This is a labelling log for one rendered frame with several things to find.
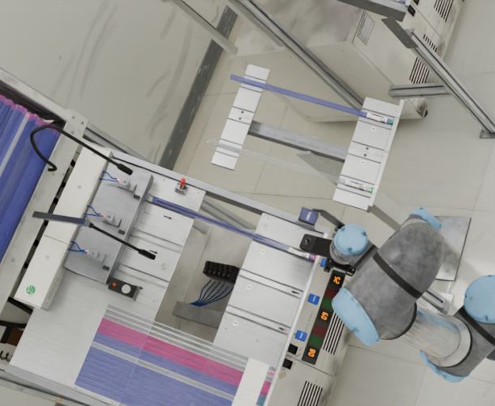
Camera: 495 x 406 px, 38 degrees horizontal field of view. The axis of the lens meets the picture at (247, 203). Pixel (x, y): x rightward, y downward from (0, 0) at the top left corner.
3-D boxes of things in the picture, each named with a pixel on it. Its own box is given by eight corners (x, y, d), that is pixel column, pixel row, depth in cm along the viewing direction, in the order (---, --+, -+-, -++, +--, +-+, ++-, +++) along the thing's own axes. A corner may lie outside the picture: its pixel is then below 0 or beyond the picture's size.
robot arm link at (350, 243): (356, 263, 169) (329, 238, 170) (349, 270, 180) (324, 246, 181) (377, 238, 170) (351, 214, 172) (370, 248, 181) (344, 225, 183)
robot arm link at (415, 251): (418, 209, 128) (413, 198, 176) (376, 254, 130) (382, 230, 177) (468, 254, 126) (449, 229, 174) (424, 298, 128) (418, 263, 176)
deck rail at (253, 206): (327, 233, 215) (330, 228, 209) (325, 239, 214) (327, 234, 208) (109, 153, 221) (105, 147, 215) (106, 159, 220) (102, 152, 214)
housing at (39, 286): (119, 164, 221) (111, 149, 207) (52, 314, 209) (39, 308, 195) (95, 155, 221) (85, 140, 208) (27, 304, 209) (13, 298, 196)
